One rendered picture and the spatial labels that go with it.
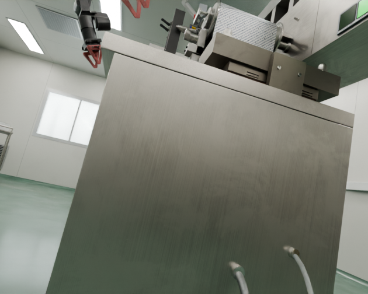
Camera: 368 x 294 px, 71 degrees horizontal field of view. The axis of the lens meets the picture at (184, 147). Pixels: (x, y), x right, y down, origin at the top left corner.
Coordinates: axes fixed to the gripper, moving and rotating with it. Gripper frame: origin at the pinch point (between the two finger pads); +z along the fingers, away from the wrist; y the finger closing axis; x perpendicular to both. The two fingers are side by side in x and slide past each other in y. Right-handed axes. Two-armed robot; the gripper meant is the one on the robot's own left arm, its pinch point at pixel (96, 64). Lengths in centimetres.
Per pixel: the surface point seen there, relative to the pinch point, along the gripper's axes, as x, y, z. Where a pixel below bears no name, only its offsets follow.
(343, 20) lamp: -51, -75, 13
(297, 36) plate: -62, -53, 10
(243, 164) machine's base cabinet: -6, -71, 44
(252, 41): -43, -49, 9
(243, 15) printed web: -43, -47, -1
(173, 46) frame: -35.2, -9.1, -3.1
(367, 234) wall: -265, 28, 207
